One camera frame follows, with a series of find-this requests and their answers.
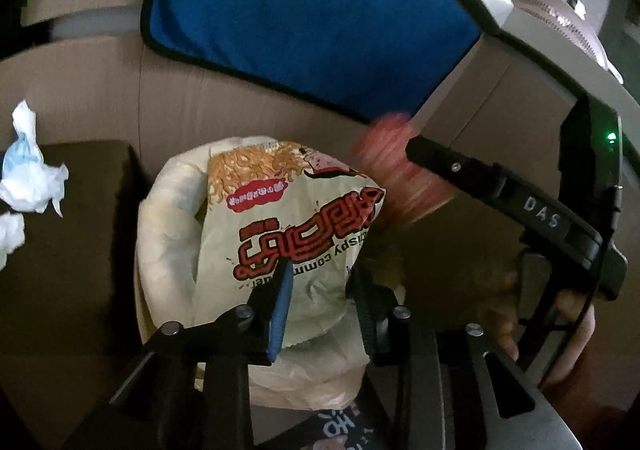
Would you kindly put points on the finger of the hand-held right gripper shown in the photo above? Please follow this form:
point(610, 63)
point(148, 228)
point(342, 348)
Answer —
point(450, 165)

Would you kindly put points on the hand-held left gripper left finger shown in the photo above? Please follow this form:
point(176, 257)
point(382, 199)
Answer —
point(277, 317)

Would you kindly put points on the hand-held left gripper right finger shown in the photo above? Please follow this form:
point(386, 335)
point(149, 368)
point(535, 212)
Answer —
point(361, 315)

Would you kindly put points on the red plastic bag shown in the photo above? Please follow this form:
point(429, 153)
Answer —
point(395, 170)

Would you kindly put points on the cream noodle snack packet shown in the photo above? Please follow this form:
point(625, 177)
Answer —
point(280, 220)

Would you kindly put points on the beige plastic bag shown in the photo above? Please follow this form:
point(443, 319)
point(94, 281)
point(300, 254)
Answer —
point(165, 250)

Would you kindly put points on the white and blue plastic bag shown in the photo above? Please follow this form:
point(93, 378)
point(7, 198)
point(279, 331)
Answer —
point(27, 170)

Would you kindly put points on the person's right hand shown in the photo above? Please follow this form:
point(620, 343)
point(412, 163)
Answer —
point(570, 335)

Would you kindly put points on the dark printed packet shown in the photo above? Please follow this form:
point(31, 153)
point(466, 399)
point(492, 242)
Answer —
point(342, 427)

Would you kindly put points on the blue hanging cloth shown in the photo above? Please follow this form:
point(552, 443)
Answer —
point(310, 15)

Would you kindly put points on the crumpled white tissue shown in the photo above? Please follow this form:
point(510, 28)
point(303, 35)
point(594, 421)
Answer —
point(10, 235)

